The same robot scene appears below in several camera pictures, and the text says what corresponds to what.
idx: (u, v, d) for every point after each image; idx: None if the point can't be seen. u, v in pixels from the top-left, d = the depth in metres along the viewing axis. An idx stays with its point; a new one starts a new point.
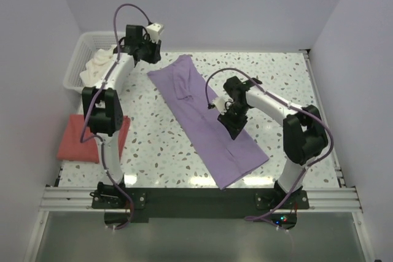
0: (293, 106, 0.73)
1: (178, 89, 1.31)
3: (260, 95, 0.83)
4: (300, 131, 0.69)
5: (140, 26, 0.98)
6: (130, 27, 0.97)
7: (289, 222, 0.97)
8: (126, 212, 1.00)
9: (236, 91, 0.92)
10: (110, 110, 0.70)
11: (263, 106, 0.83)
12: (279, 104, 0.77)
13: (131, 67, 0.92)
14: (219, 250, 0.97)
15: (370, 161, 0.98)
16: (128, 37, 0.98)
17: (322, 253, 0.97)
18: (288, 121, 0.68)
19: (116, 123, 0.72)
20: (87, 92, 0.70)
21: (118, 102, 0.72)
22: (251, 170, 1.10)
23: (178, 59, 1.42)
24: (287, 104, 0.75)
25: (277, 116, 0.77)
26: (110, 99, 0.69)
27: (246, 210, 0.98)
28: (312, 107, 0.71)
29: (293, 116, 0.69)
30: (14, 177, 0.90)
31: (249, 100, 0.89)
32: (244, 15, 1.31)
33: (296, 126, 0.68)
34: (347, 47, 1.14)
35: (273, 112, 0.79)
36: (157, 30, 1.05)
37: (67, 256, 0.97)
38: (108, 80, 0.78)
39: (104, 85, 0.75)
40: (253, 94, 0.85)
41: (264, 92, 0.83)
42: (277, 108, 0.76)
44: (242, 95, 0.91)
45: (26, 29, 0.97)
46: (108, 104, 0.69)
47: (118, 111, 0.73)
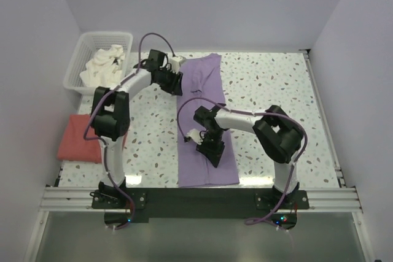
0: (258, 111, 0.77)
1: (194, 83, 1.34)
3: (226, 115, 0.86)
4: (271, 132, 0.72)
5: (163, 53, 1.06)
6: (156, 51, 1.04)
7: (289, 222, 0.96)
8: (127, 212, 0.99)
9: (206, 119, 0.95)
10: (118, 111, 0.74)
11: (234, 124, 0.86)
12: (245, 115, 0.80)
13: (147, 81, 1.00)
14: (219, 250, 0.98)
15: (370, 161, 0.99)
16: (150, 59, 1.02)
17: (322, 252, 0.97)
18: (258, 127, 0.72)
19: (120, 127, 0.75)
20: (100, 92, 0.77)
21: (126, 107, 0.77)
22: (217, 183, 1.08)
23: (208, 56, 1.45)
24: (251, 113, 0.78)
25: (248, 126, 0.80)
26: (121, 100, 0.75)
27: (247, 210, 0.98)
28: (274, 106, 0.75)
29: (260, 121, 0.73)
30: (14, 177, 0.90)
31: (222, 125, 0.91)
32: (244, 15, 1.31)
33: (266, 128, 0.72)
34: (347, 48, 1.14)
35: (244, 126, 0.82)
36: (178, 61, 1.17)
37: (67, 256, 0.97)
38: (124, 85, 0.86)
39: (118, 87, 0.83)
40: (220, 115, 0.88)
41: (230, 111, 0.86)
42: (245, 119, 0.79)
44: (214, 123, 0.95)
45: (25, 27, 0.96)
46: (118, 105, 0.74)
47: (124, 116, 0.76)
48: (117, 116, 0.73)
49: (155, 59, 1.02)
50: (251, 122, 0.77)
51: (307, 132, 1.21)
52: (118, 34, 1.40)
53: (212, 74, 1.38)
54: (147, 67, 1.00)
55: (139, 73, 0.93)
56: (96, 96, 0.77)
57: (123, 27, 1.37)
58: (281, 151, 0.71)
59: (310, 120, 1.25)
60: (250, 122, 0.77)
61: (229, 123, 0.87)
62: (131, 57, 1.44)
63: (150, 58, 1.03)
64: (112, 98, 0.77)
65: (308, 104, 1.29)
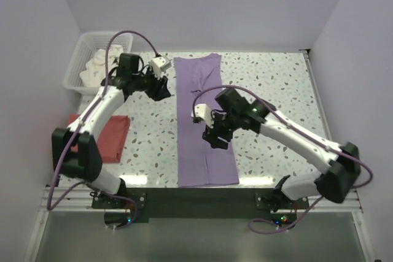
0: (333, 147, 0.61)
1: (194, 83, 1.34)
3: (282, 129, 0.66)
4: (344, 177, 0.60)
5: (136, 55, 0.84)
6: (126, 55, 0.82)
7: (289, 222, 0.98)
8: (127, 211, 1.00)
9: (246, 118, 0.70)
10: (82, 158, 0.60)
11: (285, 141, 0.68)
12: (312, 144, 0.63)
13: (121, 99, 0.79)
14: (220, 251, 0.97)
15: (370, 161, 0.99)
16: (121, 67, 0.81)
17: (322, 253, 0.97)
18: (333, 172, 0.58)
19: (91, 171, 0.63)
20: (58, 135, 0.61)
21: (94, 147, 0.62)
22: (217, 183, 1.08)
23: (208, 56, 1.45)
24: (324, 146, 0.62)
25: (309, 156, 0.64)
26: (85, 146, 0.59)
27: (247, 210, 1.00)
28: (350, 146, 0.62)
29: (335, 163, 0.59)
30: (14, 177, 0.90)
31: (261, 132, 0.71)
32: (244, 15, 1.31)
33: (341, 173, 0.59)
34: (347, 48, 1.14)
35: (299, 151, 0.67)
36: (161, 65, 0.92)
37: (67, 256, 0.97)
38: (86, 120, 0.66)
39: (78, 127, 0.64)
40: (272, 127, 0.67)
41: (287, 124, 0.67)
42: (312, 149, 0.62)
44: (254, 124, 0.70)
45: (25, 27, 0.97)
46: (82, 153, 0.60)
47: (94, 157, 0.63)
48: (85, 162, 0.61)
49: (126, 66, 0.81)
50: (321, 156, 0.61)
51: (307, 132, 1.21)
52: (118, 34, 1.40)
53: (212, 74, 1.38)
54: (118, 81, 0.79)
55: (107, 97, 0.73)
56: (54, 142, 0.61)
57: (123, 27, 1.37)
58: (341, 196, 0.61)
59: (310, 120, 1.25)
60: (320, 156, 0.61)
61: (277, 137, 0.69)
62: None
63: (119, 65, 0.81)
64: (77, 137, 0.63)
65: (308, 104, 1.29)
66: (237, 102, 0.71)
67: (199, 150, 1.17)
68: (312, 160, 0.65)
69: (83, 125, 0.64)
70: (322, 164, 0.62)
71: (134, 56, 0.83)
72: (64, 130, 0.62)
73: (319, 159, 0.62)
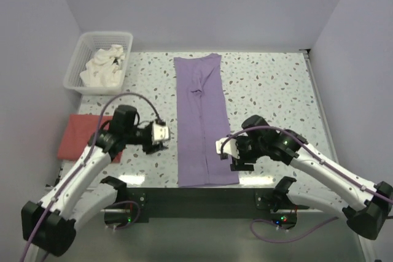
0: (368, 188, 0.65)
1: (194, 82, 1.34)
3: (316, 167, 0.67)
4: (379, 218, 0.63)
5: (134, 110, 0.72)
6: (121, 110, 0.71)
7: (289, 221, 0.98)
8: (126, 212, 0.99)
9: (277, 151, 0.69)
10: (49, 237, 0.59)
11: (317, 177, 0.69)
12: (347, 182, 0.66)
13: (107, 162, 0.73)
14: (220, 251, 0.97)
15: (370, 161, 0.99)
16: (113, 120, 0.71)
17: (323, 253, 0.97)
18: (370, 213, 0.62)
19: (58, 246, 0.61)
20: (29, 209, 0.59)
21: (64, 224, 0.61)
22: (217, 183, 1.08)
23: (208, 56, 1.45)
24: (360, 186, 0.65)
25: (343, 194, 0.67)
26: (54, 226, 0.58)
27: (247, 210, 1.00)
28: (384, 184, 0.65)
29: (373, 204, 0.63)
30: (13, 177, 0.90)
31: (291, 165, 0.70)
32: (245, 15, 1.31)
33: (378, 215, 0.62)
34: (347, 48, 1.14)
35: (331, 186, 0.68)
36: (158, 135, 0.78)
37: (67, 256, 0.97)
38: (61, 194, 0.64)
39: (51, 204, 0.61)
40: (305, 163, 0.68)
41: (320, 161, 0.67)
42: (347, 188, 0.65)
44: (286, 158, 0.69)
45: (26, 27, 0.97)
46: (51, 231, 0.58)
47: (63, 232, 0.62)
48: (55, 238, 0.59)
49: (120, 123, 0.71)
50: (356, 196, 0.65)
51: (307, 132, 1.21)
52: (119, 34, 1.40)
53: (212, 74, 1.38)
54: (108, 140, 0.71)
55: (89, 162, 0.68)
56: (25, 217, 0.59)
57: (123, 27, 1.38)
58: (374, 235, 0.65)
59: (310, 120, 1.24)
60: (356, 196, 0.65)
61: (308, 172, 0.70)
62: (131, 57, 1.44)
63: (112, 121, 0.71)
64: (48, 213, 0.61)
65: (308, 104, 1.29)
66: (267, 133, 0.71)
67: (199, 150, 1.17)
68: (345, 197, 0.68)
69: (55, 202, 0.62)
70: (357, 204, 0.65)
71: (131, 110, 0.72)
72: (34, 205, 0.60)
73: (355, 198, 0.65)
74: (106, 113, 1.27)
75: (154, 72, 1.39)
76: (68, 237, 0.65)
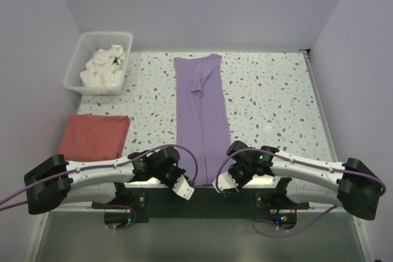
0: (336, 169, 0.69)
1: (194, 82, 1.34)
3: (287, 165, 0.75)
4: (358, 192, 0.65)
5: (175, 158, 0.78)
6: (167, 153, 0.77)
7: (289, 222, 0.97)
8: (126, 212, 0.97)
9: (259, 167, 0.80)
10: (45, 192, 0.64)
11: (296, 175, 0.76)
12: (317, 170, 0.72)
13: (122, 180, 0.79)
14: (219, 251, 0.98)
15: (370, 162, 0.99)
16: (155, 156, 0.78)
17: (322, 253, 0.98)
18: (343, 189, 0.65)
19: (40, 206, 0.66)
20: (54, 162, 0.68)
21: (58, 195, 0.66)
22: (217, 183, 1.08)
23: (208, 56, 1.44)
24: (328, 169, 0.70)
25: (321, 181, 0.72)
26: (51, 190, 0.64)
27: (247, 210, 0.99)
28: (353, 161, 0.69)
29: (345, 181, 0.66)
30: (14, 178, 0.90)
31: (276, 174, 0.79)
32: (245, 15, 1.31)
33: (352, 189, 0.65)
34: (347, 49, 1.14)
35: (312, 179, 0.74)
36: (180, 191, 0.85)
37: (67, 256, 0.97)
38: (83, 172, 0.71)
39: (72, 173, 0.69)
40: (279, 167, 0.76)
41: (291, 160, 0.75)
42: (319, 176, 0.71)
44: (267, 170, 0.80)
45: (24, 27, 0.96)
46: (46, 192, 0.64)
47: (53, 200, 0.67)
48: (40, 199, 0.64)
49: (158, 160, 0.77)
50: (328, 179, 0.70)
51: (307, 132, 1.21)
52: (118, 34, 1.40)
53: (212, 74, 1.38)
54: (141, 167, 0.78)
55: (118, 169, 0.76)
56: (50, 163, 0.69)
57: (123, 27, 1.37)
58: (369, 211, 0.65)
59: (310, 120, 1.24)
60: (328, 179, 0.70)
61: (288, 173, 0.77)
62: (131, 57, 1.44)
63: (155, 155, 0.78)
64: (64, 177, 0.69)
65: (308, 104, 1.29)
66: (247, 155, 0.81)
67: (199, 151, 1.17)
68: (325, 184, 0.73)
69: (75, 173, 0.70)
70: (334, 186, 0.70)
71: (174, 157, 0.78)
72: (63, 161, 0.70)
73: (329, 182, 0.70)
74: (106, 113, 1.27)
75: (153, 73, 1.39)
76: (48, 207, 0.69)
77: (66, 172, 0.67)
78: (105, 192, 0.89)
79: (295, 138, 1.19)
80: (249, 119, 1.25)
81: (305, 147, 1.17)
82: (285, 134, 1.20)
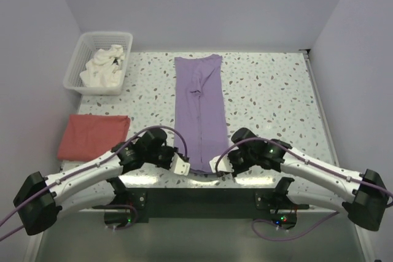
0: (354, 178, 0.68)
1: (194, 82, 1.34)
3: (300, 167, 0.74)
4: (373, 207, 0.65)
5: (162, 138, 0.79)
6: (151, 134, 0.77)
7: (289, 221, 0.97)
8: (126, 212, 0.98)
9: (266, 160, 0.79)
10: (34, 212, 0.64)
11: (308, 178, 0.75)
12: (333, 176, 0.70)
13: (116, 174, 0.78)
14: (219, 251, 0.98)
15: (370, 161, 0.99)
16: (140, 142, 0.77)
17: (323, 253, 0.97)
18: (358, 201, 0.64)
19: (34, 226, 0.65)
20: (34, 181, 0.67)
21: (48, 211, 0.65)
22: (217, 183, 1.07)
23: (208, 57, 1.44)
24: (345, 177, 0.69)
25: (334, 189, 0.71)
26: (40, 208, 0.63)
27: (247, 210, 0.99)
28: (371, 172, 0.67)
29: (361, 193, 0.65)
30: (13, 177, 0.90)
31: (284, 172, 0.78)
32: (245, 15, 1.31)
33: (368, 204, 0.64)
34: (347, 48, 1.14)
35: (324, 184, 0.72)
36: (177, 169, 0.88)
37: (67, 256, 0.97)
38: (65, 181, 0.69)
39: (55, 185, 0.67)
40: (291, 165, 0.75)
41: (305, 162, 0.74)
42: (334, 182, 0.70)
44: (274, 164, 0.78)
45: (24, 27, 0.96)
46: (35, 212, 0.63)
47: (45, 217, 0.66)
48: (31, 220, 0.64)
49: (145, 144, 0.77)
50: (343, 187, 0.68)
51: (307, 132, 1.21)
52: (118, 34, 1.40)
53: (212, 75, 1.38)
54: (129, 154, 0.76)
55: (102, 167, 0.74)
56: (30, 183, 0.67)
57: (123, 27, 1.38)
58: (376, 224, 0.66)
59: (310, 120, 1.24)
60: (343, 187, 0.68)
61: (300, 174, 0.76)
62: (131, 57, 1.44)
63: (139, 140, 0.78)
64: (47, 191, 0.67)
65: (308, 104, 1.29)
66: (255, 145, 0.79)
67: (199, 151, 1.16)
68: (337, 192, 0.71)
69: (57, 185, 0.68)
70: (348, 196, 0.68)
71: (160, 136, 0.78)
72: (40, 178, 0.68)
73: (343, 190, 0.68)
74: (106, 113, 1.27)
75: (154, 73, 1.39)
76: (44, 224, 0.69)
77: (46, 187, 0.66)
78: (104, 194, 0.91)
79: (295, 138, 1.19)
80: (249, 119, 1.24)
81: (305, 147, 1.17)
82: (285, 134, 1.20)
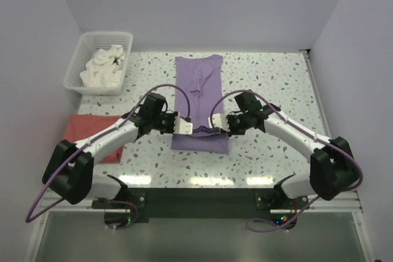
0: (320, 138, 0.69)
1: (194, 82, 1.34)
3: (279, 124, 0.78)
4: (329, 167, 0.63)
5: (162, 100, 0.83)
6: (152, 98, 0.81)
7: (289, 222, 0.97)
8: (127, 212, 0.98)
9: (253, 118, 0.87)
10: (73, 176, 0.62)
11: (285, 136, 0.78)
12: (304, 135, 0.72)
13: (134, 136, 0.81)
14: (219, 250, 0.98)
15: (370, 161, 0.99)
16: (143, 107, 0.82)
17: (322, 253, 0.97)
18: (315, 156, 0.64)
19: (76, 192, 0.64)
20: (64, 147, 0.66)
21: (88, 171, 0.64)
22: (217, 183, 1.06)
23: (209, 57, 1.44)
24: (312, 137, 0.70)
25: (301, 148, 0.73)
26: (81, 164, 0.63)
27: (247, 209, 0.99)
28: (341, 140, 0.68)
29: (320, 150, 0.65)
30: (13, 177, 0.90)
31: (267, 129, 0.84)
32: (245, 15, 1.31)
33: (325, 162, 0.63)
34: (347, 48, 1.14)
35: (296, 143, 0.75)
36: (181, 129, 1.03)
37: (67, 256, 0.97)
38: (94, 142, 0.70)
39: (86, 146, 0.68)
40: (272, 123, 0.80)
41: (285, 121, 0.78)
42: (302, 140, 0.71)
44: (260, 123, 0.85)
45: (24, 27, 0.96)
46: (76, 170, 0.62)
47: (84, 181, 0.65)
48: (73, 181, 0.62)
49: (148, 108, 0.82)
50: (308, 145, 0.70)
51: None
52: (118, 34, 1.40)
53: (212, 75, 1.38)
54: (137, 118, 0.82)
55: (122, 128, 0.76)
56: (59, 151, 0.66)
57: (123, 27, 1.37)
58: (330, 189, 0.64)
59: (310, 120, 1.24)
60: (307, 146, 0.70)
61: (279, 132, 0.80)
62: (131, 57, 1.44)
63: (143, 105, 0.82)
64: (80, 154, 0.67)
65: (308, 104, 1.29)
66: (252, 104, 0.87)
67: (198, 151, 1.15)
68: (304, 152, 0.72)
69: (88, 146, 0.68)
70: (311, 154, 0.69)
71: (160, 99, 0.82)
72: (69, 143, 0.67)
73: (307, 148, 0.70)
74: (106, 113, 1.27)
75: (154, 73, 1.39)
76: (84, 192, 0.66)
77: (79, 149, 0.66)
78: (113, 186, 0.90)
79: None
80: None
81: None
82: None
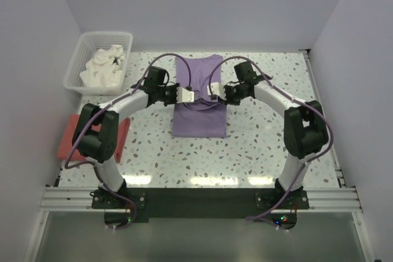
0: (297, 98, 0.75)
1: (194, 82, 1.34)
3: (266, 88, 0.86)
4: (300, 123, 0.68)
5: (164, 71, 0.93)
6: (155, 69, 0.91)
7: (289, 222, 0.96)
8: (126, 212, 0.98)
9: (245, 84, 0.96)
10: (104, 133, 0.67)
11: (270, 100, 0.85)
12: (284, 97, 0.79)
13: (141, 105, 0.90)
14: (218, 250, 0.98)
15: (370, 161, 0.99)
16: (148, 78, 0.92)
17: (323, 253, 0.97)
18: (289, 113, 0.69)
19: (107, 149, 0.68)
20: (89, 109, 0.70)
21: (114, 127, 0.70)
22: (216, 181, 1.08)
23: (209, 56, 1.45)
24: (290, 97, 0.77)
25: (281, 108, 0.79)
26: (110, 121, 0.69)
27: (247, 209, 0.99)
28: (316, 102, 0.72)
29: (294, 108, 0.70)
30: (14, 177, 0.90)
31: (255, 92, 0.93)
32: (245, 15, 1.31)
33: (296, 117, 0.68)
34: (347, 47, 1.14)
35: (277, 105, 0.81)
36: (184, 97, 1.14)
37: (67, 256, 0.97)
38: (115, 104, 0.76)
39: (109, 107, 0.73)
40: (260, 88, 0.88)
41: (271, 86, 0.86)
42: (281, 101, 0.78)
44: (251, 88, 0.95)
45: (24, 27, 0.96)
46: (106, 125, 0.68)
47: (112, 138, 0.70)
48: (104, 137, 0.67)
49: (152, 80, 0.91)
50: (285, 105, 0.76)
51: None
52: (119, 34, 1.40)
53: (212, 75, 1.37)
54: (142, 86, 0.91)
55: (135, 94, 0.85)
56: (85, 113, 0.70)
57: (123, 27, 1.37)
58: (296, 144, 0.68)
59: None
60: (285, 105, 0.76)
61: (266, 97, 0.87)
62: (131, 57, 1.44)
63: (148, 75, 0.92)
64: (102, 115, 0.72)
65: None
66: (248, 73, 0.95)
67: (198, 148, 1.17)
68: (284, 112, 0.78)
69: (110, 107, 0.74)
70: None
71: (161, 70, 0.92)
72: (93, 106, 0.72)
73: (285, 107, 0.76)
74: None
75: None
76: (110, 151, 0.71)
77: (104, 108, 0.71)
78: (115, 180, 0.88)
79: None
80: (249, 119, 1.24)
81: None
82: None
